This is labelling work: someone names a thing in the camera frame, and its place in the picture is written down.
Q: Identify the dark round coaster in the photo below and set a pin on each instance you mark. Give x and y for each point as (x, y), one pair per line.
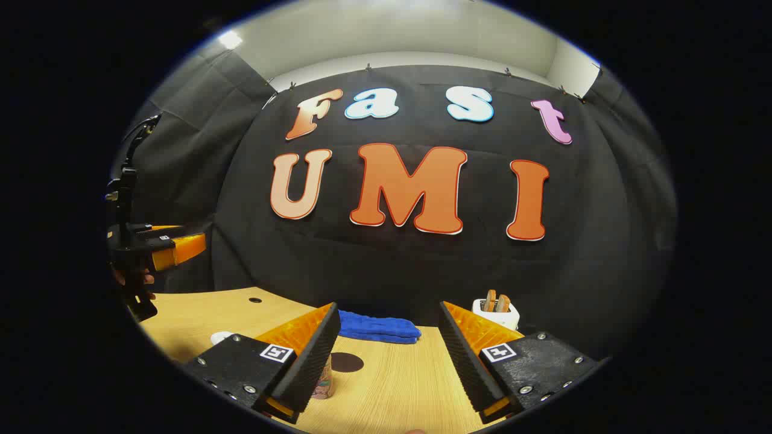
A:
(350, 363)

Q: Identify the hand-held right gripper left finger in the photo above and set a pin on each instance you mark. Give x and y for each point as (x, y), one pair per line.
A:
(310, 367)

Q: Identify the ceiling light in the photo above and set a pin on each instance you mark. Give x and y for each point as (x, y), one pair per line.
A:
(230, 40)

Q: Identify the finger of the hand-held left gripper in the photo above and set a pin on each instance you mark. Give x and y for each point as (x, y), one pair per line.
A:
(178, 248)
(154, 229)

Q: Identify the white toaster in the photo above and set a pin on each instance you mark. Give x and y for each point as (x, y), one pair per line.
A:
(503, 318)

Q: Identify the white teacup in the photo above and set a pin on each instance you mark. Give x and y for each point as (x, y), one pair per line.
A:
(222, 337)

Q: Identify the blue towel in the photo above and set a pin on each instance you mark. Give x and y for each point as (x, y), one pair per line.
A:
(377, 327)

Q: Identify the silver water bottle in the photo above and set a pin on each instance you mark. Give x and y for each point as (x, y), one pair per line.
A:
(324, 383)

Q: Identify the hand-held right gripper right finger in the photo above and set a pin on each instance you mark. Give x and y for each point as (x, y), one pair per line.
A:
(467, 361)

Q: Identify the toast slice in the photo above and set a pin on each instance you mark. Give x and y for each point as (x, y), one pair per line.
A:
(503, 303)
(490, 300)

